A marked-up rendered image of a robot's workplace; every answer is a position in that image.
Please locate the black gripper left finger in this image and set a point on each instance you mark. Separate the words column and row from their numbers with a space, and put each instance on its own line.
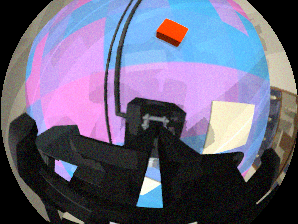
column 127, row 160

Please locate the black cable with white plug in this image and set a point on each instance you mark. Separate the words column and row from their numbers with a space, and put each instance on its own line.
column 152, row 162

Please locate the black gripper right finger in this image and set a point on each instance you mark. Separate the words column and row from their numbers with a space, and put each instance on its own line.
column 181, row 166

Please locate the orange-red rectangular block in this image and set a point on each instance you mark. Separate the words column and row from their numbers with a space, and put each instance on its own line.
column 172, row 32

